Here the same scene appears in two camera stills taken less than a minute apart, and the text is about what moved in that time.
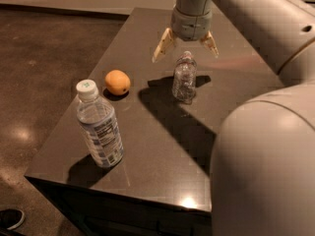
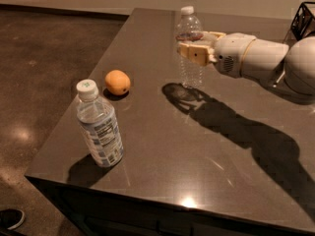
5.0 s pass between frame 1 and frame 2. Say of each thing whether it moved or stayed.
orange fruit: stayed
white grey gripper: moved
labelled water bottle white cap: stayed
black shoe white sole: stayed
